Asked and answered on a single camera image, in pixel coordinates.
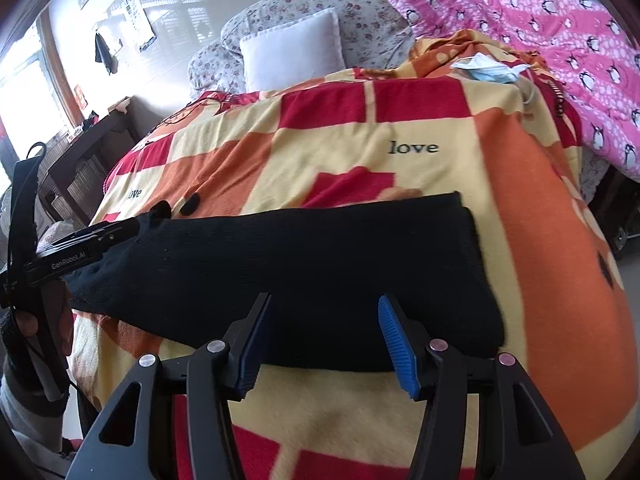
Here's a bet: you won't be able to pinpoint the dark hanging cloth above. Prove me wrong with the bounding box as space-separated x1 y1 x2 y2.
94 32 118 75

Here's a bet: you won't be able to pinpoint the floral quilt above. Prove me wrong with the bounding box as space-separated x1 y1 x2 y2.
188 0 413 98

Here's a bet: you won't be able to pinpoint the white square pillow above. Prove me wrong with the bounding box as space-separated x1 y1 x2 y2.
240 8 345 92

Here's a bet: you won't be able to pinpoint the pink penguin quilt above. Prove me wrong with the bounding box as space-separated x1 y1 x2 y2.
386 0 639 179

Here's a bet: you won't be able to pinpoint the black pants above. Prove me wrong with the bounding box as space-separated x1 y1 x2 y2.
66 193 504 372

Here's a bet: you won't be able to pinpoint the orange yellow red blanket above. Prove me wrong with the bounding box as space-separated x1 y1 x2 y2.
70 30 639 479

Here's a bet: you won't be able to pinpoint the wall calendar poster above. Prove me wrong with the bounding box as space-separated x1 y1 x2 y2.
122 0 156 52

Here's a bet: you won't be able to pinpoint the left hand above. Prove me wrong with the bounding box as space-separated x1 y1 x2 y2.
12 280 74 401

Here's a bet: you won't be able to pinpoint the dark wooden desk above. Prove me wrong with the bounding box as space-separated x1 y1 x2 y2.
38 100 141 226

